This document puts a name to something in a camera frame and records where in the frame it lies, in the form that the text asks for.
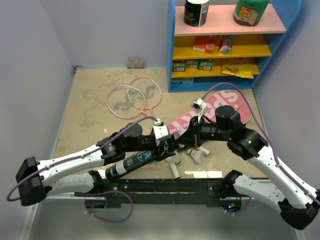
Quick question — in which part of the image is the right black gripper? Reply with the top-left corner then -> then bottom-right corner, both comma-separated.
176,114 -> 231,147

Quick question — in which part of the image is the white shuttlecock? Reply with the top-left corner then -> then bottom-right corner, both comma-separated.
166,151 -> 182,165
187,149 -> 205,164

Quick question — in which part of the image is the black shuttlecock tube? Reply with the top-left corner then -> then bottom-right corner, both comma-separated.
105,150 -> 157,181

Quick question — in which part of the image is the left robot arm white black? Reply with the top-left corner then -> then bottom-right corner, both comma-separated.
15,123 -> 179,207

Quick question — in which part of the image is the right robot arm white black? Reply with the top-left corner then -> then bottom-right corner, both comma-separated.
177,105 -> 320,230

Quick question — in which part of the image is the pink badminton racket right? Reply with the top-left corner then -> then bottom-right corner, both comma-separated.
129,77 -> 163,117

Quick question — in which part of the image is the pink badminton racket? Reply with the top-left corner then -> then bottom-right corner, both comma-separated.
129,77 -> 163,117
106,85 -> 155,120

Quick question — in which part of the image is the pink badminton racket left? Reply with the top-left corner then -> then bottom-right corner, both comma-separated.
106,85 -> 155,120

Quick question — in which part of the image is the pink racket bag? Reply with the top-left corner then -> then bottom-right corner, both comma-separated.
164,89 -> 253,143

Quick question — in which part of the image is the green box right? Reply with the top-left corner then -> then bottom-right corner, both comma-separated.
198,58 -> 214,71

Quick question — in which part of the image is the green box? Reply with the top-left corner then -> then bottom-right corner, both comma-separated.
198,58 -> 214,71
172,59 -> 187,72
185,59 -> 200,69

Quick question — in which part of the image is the green box middle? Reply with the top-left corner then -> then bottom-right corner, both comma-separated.
185,59 -> 200,69

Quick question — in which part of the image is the green box left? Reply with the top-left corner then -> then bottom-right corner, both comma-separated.
172,59 -> 187,72

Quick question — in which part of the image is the yellow snack bag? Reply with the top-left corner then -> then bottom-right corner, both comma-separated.
221,63 -> 254,79

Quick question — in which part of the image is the blue shelf unit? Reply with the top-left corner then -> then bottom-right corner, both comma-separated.
166,0 -> 302,92

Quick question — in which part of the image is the orange box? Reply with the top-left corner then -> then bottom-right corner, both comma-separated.
192,35 -> 217,54

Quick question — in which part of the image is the silver brown pouch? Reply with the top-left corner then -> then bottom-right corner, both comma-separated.
218,34 -> 235,56

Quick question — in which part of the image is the black white can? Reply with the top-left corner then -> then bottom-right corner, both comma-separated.
183,0 -> 210,27

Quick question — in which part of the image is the green brown jar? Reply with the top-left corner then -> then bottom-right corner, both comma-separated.
233,0 -> 270,27

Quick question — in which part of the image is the white racket handle right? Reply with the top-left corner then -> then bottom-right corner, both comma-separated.
197,146 -> 211,156

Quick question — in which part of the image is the white racket handle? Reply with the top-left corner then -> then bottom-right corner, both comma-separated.
197,146 -> 211,156
169,162 -> 181,180

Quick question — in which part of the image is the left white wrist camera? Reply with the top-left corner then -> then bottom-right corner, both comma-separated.
152,118 -> 171,141

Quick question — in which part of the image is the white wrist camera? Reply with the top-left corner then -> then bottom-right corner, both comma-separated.
152,118 -> 171,141
190,98 -> 207,123

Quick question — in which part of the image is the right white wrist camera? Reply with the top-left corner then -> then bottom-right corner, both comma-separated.
190,98 -> 207,123

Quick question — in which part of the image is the white racket handle front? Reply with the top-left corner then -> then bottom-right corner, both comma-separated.
169,162 -> 181,180

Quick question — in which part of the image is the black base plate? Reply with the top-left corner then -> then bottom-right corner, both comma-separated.
89,178 -> 239,207

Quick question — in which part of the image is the brown wall block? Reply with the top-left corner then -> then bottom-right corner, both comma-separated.
126,58 -> 145,69

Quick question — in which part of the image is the aluminium rail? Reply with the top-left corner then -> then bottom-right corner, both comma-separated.
45,192 -> 105,200

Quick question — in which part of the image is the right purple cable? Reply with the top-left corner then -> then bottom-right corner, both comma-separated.
202,82 -> 318,216

